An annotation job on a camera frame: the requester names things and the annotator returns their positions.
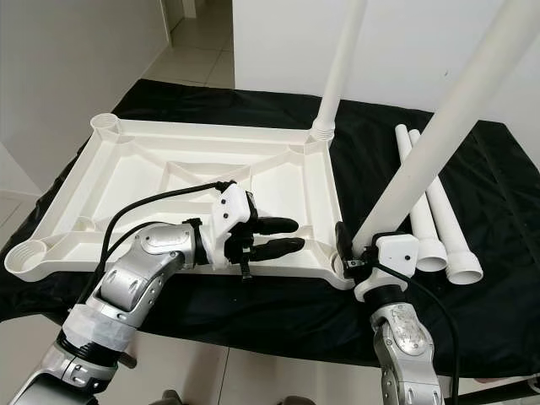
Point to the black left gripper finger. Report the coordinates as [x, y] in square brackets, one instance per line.
[277, 225]
[277, 249]

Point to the white plastic table top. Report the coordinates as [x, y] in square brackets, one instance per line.
[135, 164]

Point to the grey robot left leg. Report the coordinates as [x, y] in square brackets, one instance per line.
[170, 398]

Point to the black cloth table cover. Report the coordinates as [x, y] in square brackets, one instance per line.
[304, 337]

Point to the grey robot right leg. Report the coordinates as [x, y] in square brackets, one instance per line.
[283, 401]

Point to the grey robot leg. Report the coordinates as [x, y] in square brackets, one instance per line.
[170, 398]
[283, 401]

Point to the white plastic table leg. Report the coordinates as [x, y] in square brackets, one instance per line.
[460, 257]
[429, 246]
[447, 132]
[341, 59]

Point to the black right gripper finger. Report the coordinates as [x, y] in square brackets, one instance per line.
[344, 245]

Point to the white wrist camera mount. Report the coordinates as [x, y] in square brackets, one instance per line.
[232, 207]
[396, 253]

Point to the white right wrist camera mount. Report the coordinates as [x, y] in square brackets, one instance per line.
[396, 253]

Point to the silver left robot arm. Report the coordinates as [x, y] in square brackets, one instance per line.
[143, 266]

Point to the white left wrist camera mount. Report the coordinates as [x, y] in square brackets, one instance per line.
[232, 207]

